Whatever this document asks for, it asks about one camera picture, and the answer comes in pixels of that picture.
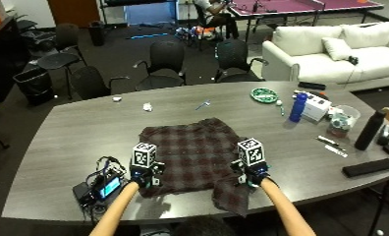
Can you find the person's left hand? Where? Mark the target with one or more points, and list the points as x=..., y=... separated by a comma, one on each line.
x=144, y=175

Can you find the person's right hand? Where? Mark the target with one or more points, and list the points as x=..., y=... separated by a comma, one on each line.
x=251, y=173

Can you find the dark red plaid shirt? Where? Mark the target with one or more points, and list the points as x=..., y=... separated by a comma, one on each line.
x=194, y=154

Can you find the left glove marker cube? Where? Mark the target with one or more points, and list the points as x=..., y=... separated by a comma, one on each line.
x=143, y=154

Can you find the glove marker cube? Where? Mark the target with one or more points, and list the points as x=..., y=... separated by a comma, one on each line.
x=249, y=151
x=143, y=154

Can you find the right glove marker cube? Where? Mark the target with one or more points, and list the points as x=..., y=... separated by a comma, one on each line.
x=249, y=151

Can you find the black device with lit screen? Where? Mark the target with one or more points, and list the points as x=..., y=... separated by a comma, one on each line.
x=102, y=187

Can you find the black marker pen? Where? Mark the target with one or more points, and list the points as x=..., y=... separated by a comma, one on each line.
x=329, y=143

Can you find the teal pen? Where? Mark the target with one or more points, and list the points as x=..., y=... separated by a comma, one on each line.
x=280, y=109

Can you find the white flat stick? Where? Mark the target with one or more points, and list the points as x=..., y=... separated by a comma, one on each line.
x=335, y=151

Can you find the crumpled white paper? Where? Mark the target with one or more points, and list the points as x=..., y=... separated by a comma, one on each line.
x=147, y=106

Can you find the blue water bottle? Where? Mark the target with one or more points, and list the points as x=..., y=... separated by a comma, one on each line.
x=297, y=107

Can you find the small blue tool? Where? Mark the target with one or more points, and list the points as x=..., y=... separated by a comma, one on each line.
x=202, y=105

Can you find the small white lump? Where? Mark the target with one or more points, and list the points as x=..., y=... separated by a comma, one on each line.
x=116, y=99

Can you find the white cardboard box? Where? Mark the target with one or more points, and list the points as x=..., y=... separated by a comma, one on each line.
x=315, y=107

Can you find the clear plastic container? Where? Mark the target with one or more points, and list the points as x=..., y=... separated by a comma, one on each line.
x=343, y=122

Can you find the long black flat case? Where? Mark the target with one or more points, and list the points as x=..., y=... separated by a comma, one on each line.
x=368, y=167

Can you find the black rectangular remote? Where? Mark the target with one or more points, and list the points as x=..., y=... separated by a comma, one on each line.
x=311, y=85

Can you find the black water bottle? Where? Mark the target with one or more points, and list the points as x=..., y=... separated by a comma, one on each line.
x=369, y=130

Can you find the black office chair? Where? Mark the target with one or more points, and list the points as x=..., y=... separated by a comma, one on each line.
x=166, y=64
x=90, y=83
x=234, y=59
x=63, y=54

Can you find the black waste bin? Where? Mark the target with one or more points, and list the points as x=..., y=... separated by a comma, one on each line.
x=35, y=86

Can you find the white sofa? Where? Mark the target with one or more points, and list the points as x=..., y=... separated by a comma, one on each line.
x=333, y=55

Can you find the black game controller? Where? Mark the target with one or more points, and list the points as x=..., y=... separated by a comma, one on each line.
x=353, y=60

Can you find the white sofa cushion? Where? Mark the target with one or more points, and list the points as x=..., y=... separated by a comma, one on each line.
x=336, y=48

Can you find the black cylinder speaker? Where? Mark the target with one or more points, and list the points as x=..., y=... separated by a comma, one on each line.
x=97, y=33

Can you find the purple table-tennis table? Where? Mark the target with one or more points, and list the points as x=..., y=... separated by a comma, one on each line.
x=299, y=6

